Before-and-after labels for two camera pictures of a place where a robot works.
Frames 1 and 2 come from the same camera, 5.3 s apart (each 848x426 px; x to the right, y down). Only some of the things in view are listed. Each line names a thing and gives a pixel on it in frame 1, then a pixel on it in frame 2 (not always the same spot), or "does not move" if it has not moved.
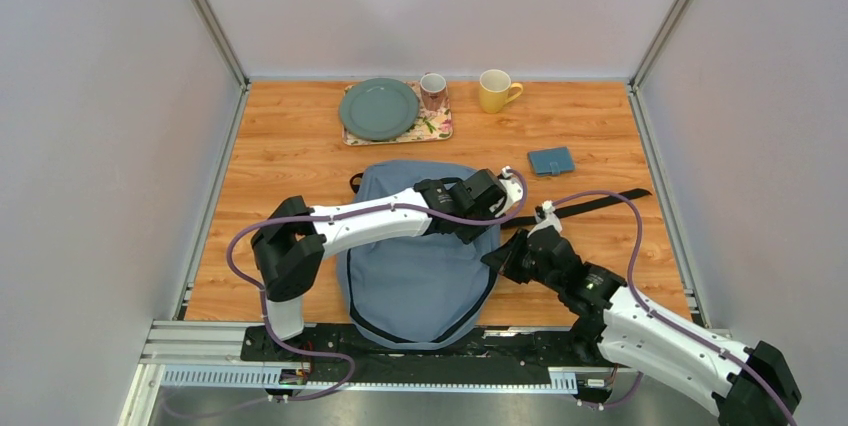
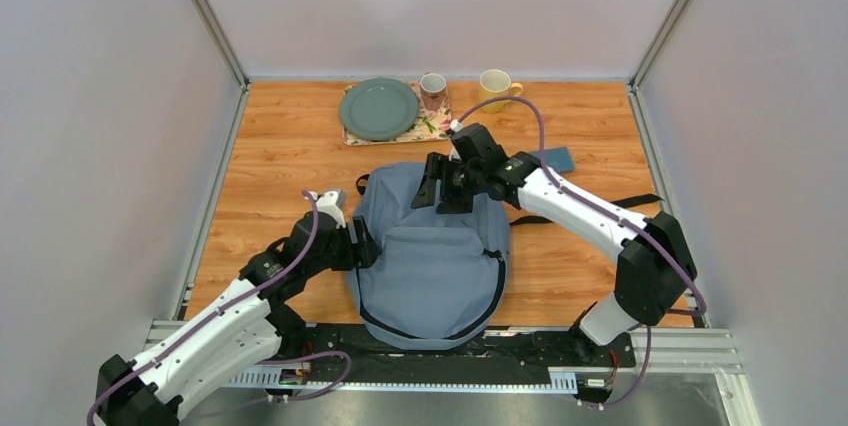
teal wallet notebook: (551, 161) does not move
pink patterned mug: (434, 91) does not move
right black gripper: (504, 259) → (438, 167)
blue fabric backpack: (431, 290) does not move
